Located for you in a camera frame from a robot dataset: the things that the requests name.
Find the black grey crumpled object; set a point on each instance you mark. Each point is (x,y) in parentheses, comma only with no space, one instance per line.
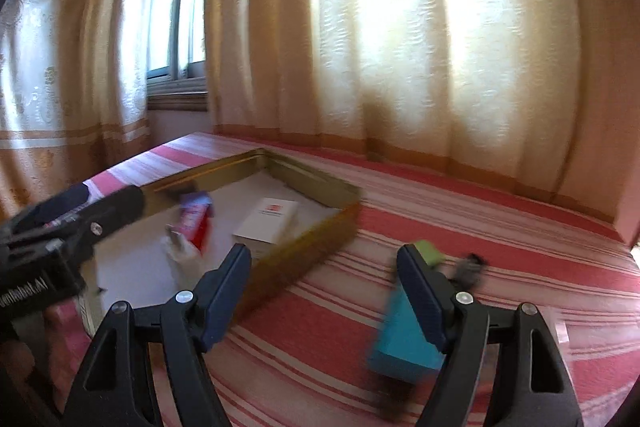
(468,273)

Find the white cardboard box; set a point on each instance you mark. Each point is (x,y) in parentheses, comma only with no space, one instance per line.
(266,226)

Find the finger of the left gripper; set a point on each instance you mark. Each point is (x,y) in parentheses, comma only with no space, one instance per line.
(38,215)
(90,223)

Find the cream patterned curtain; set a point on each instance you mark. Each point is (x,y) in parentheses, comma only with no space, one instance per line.
(539,98)

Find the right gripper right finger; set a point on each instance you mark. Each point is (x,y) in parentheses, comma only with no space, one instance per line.
(457,326)

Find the red snack box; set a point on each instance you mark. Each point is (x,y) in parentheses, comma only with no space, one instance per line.
(196,210)

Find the white charger adapter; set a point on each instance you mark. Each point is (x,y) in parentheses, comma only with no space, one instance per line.
(185,261)

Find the gold metal tray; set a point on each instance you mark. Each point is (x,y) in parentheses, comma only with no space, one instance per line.
(131,264)

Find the window frame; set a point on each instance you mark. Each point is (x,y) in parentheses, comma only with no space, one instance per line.
(176,55)

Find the small green box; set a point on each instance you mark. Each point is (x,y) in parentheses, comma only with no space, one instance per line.
(429,253)

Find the teal toy building block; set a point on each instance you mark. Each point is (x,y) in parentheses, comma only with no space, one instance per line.
(400,350)

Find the side lace curtain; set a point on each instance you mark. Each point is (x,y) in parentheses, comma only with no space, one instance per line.
(73,93)

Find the red striped bedspread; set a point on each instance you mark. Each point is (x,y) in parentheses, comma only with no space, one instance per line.
(381,266)

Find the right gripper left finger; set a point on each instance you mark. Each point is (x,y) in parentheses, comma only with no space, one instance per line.
(193,322)

